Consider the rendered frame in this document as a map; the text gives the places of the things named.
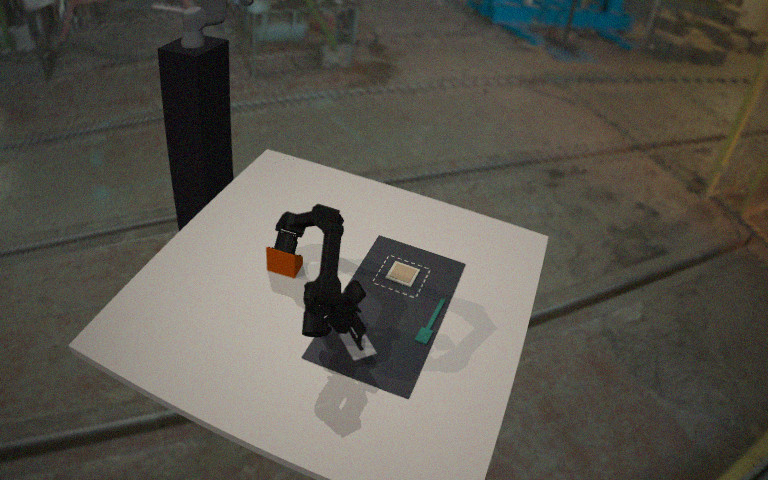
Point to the green small trowel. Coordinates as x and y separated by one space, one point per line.
425 333

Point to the beige square tile with dark square centre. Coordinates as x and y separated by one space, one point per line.
403 274

